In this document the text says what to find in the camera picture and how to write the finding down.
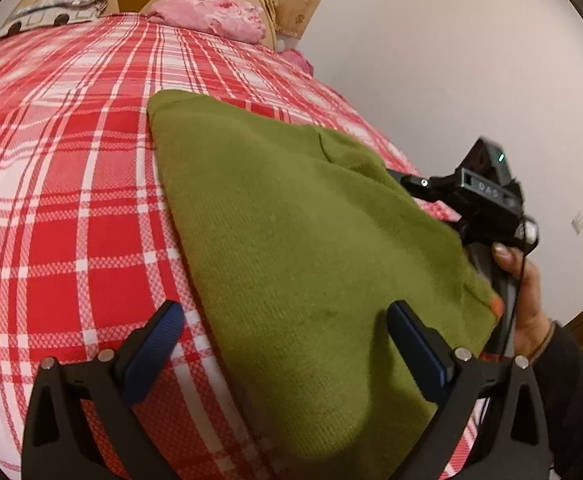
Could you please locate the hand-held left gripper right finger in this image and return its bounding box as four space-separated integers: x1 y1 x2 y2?
385 300 552 480

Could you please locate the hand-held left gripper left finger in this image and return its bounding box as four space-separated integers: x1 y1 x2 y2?
21 300 187 480

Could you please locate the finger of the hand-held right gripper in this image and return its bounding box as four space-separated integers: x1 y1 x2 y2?
386 169 465 202

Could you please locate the green striped knit sweater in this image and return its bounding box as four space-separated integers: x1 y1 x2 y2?
147 89 505 480

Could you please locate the person's right forearm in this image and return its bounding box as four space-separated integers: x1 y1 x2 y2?
530 320 583 480

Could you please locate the person's right hand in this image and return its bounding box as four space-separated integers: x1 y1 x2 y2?
491 241 557 362

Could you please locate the red plaid blanket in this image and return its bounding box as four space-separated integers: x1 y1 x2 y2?
0 12 487 480

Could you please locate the pink cloth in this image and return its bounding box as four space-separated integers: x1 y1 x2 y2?
277 49 315 77

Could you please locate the pink floral pillow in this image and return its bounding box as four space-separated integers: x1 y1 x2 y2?
146 0 267 45

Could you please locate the grey white patterned pillow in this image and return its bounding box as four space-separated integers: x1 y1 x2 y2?
0 0 110 41

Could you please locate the black cable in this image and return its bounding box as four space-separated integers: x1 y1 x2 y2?
517 224 528 295

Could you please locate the dark wrist cord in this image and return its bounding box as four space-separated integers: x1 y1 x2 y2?
530 319 558 363

